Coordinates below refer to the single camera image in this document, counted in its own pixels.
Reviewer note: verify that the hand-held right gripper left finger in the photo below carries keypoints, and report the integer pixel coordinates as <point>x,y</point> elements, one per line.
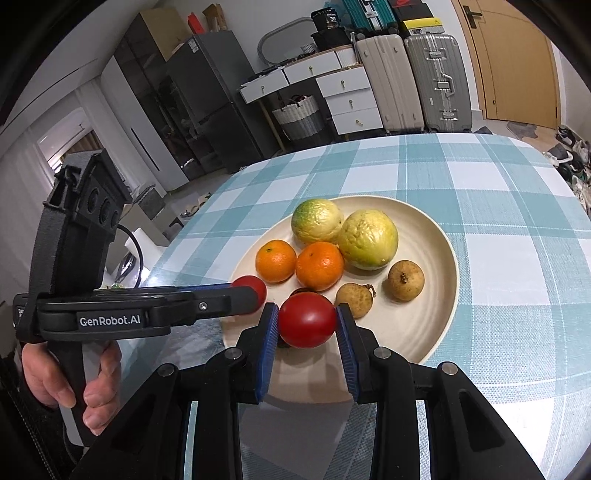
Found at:
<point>265,350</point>

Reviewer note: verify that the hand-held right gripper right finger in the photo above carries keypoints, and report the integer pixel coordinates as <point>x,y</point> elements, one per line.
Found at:
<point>348,350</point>

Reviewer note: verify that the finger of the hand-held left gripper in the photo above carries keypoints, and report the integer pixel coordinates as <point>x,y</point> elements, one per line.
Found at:
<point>217,287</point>
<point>217,305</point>

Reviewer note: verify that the red tomato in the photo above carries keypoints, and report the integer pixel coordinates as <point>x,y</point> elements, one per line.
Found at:
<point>307,321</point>
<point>253,285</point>

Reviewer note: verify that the tan longan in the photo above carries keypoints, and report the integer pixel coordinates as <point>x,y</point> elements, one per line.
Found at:
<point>354,300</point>
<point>406,280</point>

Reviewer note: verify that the orange mandarin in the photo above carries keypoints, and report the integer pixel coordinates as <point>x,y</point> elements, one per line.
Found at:
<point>275,261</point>
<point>321,266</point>

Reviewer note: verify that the dark round fruit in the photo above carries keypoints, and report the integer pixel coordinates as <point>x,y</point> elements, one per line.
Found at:
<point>302,291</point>

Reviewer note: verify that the cream round plate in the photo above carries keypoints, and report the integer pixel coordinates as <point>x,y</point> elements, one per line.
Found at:
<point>415,323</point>

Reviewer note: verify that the person's left hand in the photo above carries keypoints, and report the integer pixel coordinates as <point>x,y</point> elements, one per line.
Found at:
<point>104,392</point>

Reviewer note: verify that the green lime on right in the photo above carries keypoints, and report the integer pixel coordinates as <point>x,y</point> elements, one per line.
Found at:
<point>368,240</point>

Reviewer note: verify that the green patched yellow lemon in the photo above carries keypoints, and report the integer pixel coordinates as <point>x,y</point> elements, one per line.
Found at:
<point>317,221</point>

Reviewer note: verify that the white wardrobe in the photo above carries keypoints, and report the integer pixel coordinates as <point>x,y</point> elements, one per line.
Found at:
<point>124,138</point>

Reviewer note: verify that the white air conditioner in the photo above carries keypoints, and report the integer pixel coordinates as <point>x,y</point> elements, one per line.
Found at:
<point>46,129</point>

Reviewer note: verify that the teal checked tablecloth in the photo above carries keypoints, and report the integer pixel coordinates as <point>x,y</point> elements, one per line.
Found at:
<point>508,277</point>

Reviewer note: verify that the dark cabinet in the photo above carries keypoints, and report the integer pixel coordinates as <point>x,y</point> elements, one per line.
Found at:
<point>143,92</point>

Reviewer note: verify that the dark grey refrigerator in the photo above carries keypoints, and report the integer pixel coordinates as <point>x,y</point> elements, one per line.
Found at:
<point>221,106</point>

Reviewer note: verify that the grey white woven basket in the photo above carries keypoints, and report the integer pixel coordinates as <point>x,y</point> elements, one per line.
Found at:
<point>299,119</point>

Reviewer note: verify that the white drawer cabinet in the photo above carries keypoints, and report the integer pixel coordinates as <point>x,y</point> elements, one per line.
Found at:
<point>351,101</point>

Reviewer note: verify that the white desk with drawers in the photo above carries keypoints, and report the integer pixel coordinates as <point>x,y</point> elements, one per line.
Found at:
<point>300,74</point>

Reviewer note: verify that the cardboard box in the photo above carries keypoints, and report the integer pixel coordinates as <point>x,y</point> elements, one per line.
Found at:
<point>164,27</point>

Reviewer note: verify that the oval white framed mirror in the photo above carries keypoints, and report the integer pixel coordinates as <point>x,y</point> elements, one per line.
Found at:
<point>288,39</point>

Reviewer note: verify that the beige suitcase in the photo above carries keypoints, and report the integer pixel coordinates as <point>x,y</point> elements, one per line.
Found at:
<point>390,83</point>

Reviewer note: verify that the patterned doormat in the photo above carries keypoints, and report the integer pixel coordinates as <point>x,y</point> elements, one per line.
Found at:
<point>524,130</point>

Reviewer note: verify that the silver suitcase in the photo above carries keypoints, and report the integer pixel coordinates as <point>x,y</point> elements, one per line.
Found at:
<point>438,83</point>

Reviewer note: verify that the black bucket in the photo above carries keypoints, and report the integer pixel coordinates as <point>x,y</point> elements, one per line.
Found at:
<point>330,27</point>

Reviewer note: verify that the shoes on floor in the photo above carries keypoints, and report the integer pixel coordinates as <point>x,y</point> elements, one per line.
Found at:
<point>572,157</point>

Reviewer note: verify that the teal suitcase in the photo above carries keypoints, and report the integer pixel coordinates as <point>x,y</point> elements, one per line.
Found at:
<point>369,14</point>

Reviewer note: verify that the wooden door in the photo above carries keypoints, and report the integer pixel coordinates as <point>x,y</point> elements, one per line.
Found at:
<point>512,60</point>

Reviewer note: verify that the black and yellow box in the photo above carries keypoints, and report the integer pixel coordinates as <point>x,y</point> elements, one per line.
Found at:
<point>420,16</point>

